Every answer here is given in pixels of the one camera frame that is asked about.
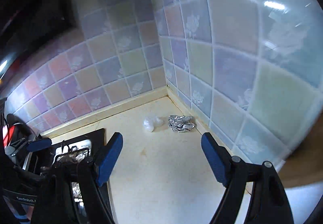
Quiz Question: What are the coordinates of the crumpled aluminium foil ball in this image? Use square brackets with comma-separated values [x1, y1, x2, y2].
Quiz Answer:
[168, 115, 195, 133]

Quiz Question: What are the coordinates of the brown wooden board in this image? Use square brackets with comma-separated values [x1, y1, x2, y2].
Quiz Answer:
[279, 116, 323, 188]

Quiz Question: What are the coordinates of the clear plastic bag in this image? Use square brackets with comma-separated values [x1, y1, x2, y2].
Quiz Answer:
[143, 116, 164, 133]

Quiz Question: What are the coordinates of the aluminium foil burner liner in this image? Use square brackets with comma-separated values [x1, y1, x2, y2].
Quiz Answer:
[54, 139, 92, 206]

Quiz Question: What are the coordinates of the black gas stove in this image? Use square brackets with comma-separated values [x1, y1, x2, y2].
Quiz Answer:
[31, 132, 123, 223]

